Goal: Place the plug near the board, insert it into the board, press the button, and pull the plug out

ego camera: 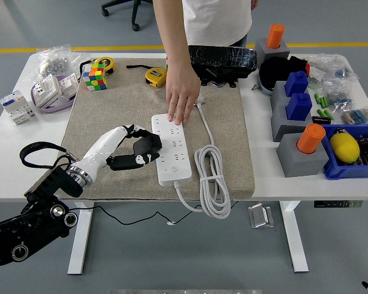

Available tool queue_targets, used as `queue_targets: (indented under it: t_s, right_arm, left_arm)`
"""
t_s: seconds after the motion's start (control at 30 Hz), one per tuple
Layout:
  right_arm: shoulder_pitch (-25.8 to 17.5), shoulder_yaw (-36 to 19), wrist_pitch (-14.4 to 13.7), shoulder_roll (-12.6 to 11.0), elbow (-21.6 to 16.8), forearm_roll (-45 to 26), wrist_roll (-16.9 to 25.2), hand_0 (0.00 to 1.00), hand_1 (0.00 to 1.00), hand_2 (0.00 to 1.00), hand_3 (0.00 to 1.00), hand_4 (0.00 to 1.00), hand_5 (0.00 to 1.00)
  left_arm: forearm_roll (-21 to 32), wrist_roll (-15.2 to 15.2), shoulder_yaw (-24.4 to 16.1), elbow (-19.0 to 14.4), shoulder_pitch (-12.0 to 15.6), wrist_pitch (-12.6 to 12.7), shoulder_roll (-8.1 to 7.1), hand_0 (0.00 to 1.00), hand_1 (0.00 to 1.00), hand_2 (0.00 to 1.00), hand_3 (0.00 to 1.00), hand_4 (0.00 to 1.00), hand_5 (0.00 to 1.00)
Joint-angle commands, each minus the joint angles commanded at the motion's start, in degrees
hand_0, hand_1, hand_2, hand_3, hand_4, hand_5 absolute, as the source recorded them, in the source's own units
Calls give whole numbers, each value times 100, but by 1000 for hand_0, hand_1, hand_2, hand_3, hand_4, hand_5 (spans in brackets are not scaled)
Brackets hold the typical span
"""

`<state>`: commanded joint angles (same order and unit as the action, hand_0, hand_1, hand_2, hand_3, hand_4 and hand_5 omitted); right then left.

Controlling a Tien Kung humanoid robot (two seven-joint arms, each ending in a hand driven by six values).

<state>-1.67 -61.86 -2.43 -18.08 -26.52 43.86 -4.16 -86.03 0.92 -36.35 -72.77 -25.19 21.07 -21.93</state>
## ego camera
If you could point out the silver metal bracket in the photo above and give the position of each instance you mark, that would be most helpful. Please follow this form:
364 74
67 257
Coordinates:
259 216

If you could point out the clear bag of resistors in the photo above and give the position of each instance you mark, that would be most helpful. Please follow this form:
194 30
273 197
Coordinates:
357 116

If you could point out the green battery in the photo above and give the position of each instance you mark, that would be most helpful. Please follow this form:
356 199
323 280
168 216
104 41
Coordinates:
326 101
322 102
329 114
317 98
321 112

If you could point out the black office chair base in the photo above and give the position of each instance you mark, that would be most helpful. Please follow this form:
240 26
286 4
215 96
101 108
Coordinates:
135 18

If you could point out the clear bag of screws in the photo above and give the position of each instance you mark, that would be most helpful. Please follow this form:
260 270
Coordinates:
55 61

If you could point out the blue plastic bin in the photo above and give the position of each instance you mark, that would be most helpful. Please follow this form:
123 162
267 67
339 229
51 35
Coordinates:
349 171

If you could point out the person's right hand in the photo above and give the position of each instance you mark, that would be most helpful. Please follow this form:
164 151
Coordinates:
182 95

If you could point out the yellow lemon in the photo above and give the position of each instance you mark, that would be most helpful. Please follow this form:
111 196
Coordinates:
345 147

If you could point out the small metal screw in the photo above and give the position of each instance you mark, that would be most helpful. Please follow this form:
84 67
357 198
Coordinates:
255 87

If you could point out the small red block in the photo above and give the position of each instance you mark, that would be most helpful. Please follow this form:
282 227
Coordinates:
307 69

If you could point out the black plastic-wrapped device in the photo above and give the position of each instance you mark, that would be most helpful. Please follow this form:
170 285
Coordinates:
227 58

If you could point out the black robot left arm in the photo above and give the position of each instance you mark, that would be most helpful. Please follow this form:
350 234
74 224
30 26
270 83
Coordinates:
49 183

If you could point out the clear bag of white parts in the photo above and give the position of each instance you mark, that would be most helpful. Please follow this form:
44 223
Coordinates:
325 65

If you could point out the person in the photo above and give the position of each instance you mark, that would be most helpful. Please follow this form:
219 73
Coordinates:
217 21

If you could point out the light blue dish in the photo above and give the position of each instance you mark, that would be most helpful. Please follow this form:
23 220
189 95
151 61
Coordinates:
265 88

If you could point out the black cloth bundle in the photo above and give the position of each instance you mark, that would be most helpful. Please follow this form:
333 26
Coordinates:
273 70

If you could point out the grey stepped block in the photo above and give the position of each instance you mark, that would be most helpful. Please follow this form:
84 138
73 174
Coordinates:
279 122

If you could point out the white wall socket panel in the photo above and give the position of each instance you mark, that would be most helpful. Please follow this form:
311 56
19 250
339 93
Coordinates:
47 90
69 87

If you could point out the grey-brown mat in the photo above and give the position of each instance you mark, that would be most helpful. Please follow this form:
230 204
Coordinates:
110 107

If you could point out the blue block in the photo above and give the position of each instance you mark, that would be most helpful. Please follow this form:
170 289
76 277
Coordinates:
299 107
296 84

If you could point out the white table leg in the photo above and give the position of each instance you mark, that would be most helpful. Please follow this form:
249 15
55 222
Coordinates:
79 245
297 245

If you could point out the small black chip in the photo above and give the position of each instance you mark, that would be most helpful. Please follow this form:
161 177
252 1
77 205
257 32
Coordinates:
319 120

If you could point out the orange cylinder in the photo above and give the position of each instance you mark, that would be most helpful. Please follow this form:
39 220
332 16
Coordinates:
276 35
309 139

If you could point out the clear bag of blue parts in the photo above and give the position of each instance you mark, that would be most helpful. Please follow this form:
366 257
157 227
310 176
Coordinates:
340 98

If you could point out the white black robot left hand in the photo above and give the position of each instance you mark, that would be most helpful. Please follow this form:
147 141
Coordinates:
101 147

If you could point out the yellow black tape measure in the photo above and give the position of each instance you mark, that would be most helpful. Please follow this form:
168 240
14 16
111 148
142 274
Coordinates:
107 62

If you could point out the black table control panel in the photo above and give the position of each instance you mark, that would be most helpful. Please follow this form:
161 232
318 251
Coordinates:
337 204

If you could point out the white circuit breaker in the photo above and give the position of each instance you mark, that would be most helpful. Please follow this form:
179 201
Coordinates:
16 107

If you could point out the purple tray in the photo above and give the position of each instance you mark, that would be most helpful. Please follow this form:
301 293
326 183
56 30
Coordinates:
56 109

